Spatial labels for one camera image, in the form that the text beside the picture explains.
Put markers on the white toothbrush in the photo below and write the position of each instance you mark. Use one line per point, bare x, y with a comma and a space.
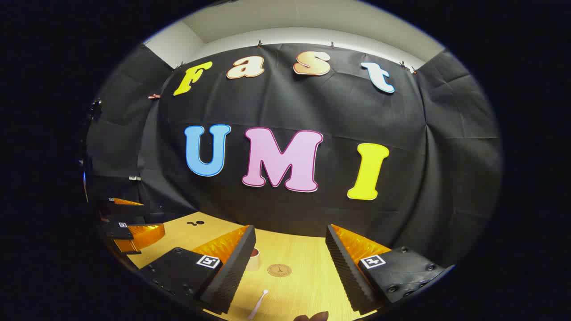
258, 303

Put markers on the round cork coaster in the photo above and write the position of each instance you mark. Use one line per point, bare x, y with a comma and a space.
279, 270

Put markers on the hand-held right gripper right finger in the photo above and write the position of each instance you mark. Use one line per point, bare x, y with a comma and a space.
345, 272

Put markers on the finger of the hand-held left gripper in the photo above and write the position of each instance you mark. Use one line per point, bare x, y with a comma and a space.
127, 208
117, 231

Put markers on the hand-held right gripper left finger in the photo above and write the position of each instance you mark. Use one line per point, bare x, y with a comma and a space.
232, 267

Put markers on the wooden desktop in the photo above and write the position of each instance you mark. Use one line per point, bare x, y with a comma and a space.
294, 254

